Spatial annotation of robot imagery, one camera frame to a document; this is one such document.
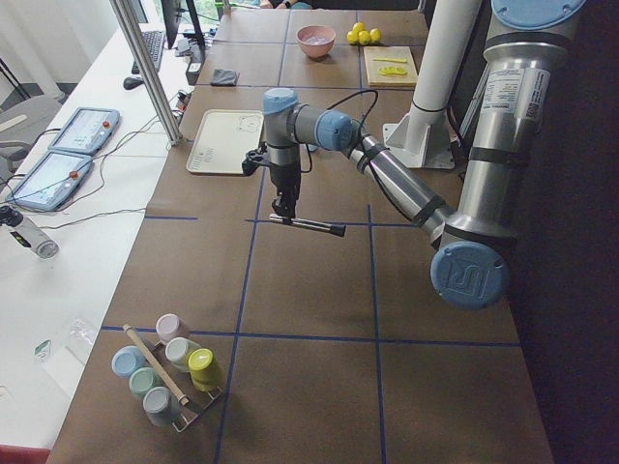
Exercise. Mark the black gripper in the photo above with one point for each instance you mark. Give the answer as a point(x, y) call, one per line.
point(285, 177)

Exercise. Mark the steel muddler with black tip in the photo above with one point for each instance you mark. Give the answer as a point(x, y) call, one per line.
point(317, 226)

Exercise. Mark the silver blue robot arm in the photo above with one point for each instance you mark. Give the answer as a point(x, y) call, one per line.
point(526, 41)

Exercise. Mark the pink cup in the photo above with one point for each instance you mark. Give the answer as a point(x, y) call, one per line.
point(170, 326)

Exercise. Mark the pink bowl of ice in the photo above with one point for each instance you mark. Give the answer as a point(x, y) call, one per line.
point(316, 41)

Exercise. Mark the yellow-green cup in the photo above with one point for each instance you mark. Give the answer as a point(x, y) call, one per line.
point(205, 370)

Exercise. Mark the white cup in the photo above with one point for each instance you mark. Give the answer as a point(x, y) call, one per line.
point(178, 350)

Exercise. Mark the blue cup on rack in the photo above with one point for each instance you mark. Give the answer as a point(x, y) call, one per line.
point(126, 361)

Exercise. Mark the green cup on rack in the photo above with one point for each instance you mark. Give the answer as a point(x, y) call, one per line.
point(143, 380)

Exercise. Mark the metal cup rack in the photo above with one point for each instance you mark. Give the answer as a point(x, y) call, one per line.
point(193, 403)

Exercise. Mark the grey cup on rack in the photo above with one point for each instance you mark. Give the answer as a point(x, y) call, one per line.
point(161, 406)

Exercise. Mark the cream bear tray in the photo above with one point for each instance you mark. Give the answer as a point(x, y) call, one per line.
point(222, 141)

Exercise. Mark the grey folded cloth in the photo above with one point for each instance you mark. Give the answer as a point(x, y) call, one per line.
point(224, 78)

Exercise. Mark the lemon slices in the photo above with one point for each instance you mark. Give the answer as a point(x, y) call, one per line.
point(393, 71)

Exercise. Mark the wooden cutting board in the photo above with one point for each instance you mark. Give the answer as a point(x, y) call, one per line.
point(374, 79)

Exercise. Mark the yellow lemon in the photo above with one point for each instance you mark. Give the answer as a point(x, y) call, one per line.
point(352, 37)
point(364, 38)
point(358, 27)
point(375, 35)

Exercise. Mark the yellow plastic knife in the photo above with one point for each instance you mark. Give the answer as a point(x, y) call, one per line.
point(390, 60)

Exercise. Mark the black computer mouse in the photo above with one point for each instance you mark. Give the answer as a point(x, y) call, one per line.
point(132, 82)

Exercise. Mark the black keyboard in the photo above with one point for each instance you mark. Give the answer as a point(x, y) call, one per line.
point(154, 41)

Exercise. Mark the teach pendant tablet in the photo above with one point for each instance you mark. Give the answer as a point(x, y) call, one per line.
point(87, 131)
point(51, 181)

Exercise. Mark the aluminium frame post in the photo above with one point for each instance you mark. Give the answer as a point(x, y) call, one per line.
point(133, 34)

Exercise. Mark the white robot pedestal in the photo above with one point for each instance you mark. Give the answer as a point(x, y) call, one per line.
point(421, 138)

